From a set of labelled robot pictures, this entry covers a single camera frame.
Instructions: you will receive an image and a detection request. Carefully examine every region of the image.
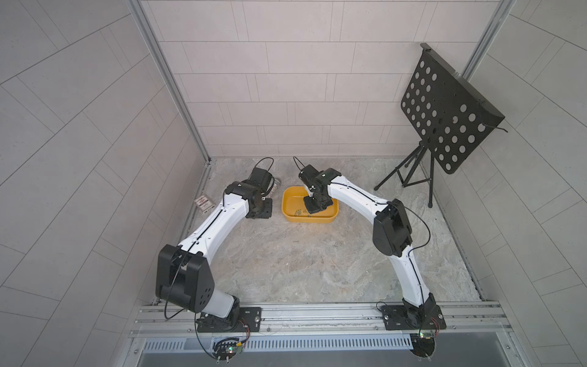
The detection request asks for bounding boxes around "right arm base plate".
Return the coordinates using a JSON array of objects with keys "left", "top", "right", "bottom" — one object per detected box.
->
[{"left": 378, "top": 304, "right": 446, "bottom": 332}]

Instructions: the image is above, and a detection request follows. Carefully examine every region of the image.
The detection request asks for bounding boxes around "yellow plastic storage box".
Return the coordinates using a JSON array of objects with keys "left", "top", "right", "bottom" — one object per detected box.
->
[{"left": 281, "top": 186, "right": 339, "bottom": 224}]

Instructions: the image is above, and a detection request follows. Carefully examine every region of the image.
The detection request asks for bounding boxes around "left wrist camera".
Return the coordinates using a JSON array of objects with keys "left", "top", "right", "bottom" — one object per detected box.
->
[{"left": 246, "top": 167, "right": 275, "bottom": 195}]

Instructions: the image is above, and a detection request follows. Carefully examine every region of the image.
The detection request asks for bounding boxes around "black perforated music stand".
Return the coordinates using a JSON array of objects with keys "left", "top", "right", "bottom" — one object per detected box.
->
[{"left": 374, "top": 43, "right": 504, "bottom": 207}]

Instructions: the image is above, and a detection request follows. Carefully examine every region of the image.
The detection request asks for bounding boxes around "left controller circuit board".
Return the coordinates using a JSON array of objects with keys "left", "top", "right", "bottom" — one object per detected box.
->
[{"left": 212, "top": 337, "right": 244, "bottom": 363}]

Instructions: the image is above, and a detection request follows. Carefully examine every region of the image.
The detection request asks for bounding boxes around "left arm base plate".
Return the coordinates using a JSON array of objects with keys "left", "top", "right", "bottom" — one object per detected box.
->
[{"left": 195, "top": 307, "right": 262, "bottom": 333}]

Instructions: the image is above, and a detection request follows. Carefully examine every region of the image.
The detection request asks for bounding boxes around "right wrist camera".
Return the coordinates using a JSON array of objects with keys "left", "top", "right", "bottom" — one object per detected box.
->
[{"left": 298, "top": 165, "right": 321, "bottom": 190}]

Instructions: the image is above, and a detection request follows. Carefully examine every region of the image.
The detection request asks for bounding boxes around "playing card box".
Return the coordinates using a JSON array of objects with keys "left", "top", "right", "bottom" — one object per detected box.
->
[{"left": 194, "top": 194, "right": 216, "bottom": 213}]

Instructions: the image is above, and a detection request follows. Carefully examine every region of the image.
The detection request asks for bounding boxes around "aluminium mounting rail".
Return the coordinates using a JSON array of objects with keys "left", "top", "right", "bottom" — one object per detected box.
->
[{"left": 127, "top": 300, "right": 512, "bottom": 339}]

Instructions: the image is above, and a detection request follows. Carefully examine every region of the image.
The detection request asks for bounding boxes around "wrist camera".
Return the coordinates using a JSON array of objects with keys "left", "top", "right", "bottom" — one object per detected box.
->
[
  {"left": 298, "top": 165, "right": 321, "bottom": 190},
  {"left": 246, "top": 167, "right": 275, "bottom": 195}
]

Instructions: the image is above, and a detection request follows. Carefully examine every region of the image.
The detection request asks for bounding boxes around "right controller circuit board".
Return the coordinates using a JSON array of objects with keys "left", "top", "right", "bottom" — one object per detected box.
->
[{"left": 410, "top": 333, "right": 436, "bottom": 359}]

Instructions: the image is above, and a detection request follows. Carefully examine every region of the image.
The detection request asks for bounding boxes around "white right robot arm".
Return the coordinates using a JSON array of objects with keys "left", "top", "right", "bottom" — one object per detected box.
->
[{"left": 299, "top": 165, "right": 436, "bottom": 323}]

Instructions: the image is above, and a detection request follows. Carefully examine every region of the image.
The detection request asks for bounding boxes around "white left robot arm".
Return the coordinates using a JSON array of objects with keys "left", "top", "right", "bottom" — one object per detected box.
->
[{"left": 155, "top": 178, "right": 275, "bottom": 319}]

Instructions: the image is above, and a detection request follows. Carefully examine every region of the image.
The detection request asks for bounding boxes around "controller circuit board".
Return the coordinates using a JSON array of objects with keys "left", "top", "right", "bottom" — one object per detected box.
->
[
  {"left": 410, "top": 333, "right": 436, "bottom": 359},
  {"left": 212, "top": 337, "right": 244, "bottom": 363}
]

